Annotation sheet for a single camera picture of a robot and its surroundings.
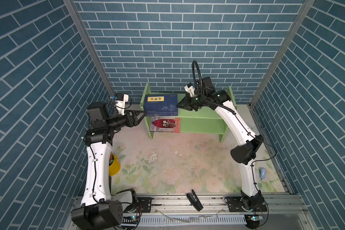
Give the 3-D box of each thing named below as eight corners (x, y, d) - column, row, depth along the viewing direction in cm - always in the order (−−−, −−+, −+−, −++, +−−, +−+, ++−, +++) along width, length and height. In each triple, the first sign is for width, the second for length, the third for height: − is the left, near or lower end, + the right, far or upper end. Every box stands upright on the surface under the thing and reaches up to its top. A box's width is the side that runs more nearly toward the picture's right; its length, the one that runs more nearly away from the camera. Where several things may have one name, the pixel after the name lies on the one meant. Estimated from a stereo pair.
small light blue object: (259, 178, 85) (262, 176, 82) (258, 169, 89) (261, 167, 86) (263, 179, 85) (267, 177, 82) (262, 170, 88) (265, 168, 85)
